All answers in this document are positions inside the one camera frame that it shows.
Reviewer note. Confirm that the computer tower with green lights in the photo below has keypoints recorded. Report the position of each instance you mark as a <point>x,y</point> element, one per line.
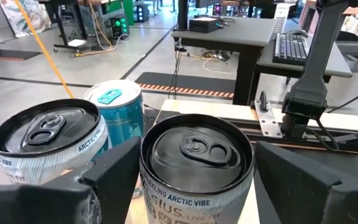
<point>119,28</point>

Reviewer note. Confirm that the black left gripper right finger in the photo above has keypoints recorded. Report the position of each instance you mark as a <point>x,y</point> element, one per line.
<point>300,193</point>

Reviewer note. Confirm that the black mini computer box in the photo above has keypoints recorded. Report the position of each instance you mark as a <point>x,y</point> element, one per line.
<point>204,26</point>

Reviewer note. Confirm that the leaf-patterned panel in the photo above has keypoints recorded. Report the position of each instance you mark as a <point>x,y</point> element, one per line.
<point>23,18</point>

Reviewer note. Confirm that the wooden side board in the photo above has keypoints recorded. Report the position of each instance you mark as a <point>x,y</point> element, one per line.
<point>216,110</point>

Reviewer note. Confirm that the blue silver Red Bull can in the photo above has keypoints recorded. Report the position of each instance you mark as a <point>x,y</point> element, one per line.
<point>123,118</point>

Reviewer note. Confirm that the computer mouse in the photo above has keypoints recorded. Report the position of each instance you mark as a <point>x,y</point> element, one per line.
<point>297,32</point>

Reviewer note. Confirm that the grey keyboard desk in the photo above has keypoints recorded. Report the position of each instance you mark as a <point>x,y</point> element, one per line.
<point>340,67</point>

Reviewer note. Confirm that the black rolling cart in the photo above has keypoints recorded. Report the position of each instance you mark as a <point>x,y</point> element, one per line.
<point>62,28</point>

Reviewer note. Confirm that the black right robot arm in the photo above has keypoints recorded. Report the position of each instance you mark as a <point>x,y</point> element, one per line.
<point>314,62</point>

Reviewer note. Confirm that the black aluminium table frame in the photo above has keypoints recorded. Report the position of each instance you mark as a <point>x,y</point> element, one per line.
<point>241,126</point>

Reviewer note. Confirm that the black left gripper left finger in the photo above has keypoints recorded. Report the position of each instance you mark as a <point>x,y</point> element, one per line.
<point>110,186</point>

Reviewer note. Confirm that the black hazard-striped floor mat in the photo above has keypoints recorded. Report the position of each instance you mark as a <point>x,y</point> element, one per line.
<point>11,53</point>
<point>197,80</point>

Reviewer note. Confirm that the black keyboard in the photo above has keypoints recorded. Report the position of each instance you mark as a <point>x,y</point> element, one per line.
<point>287,49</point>

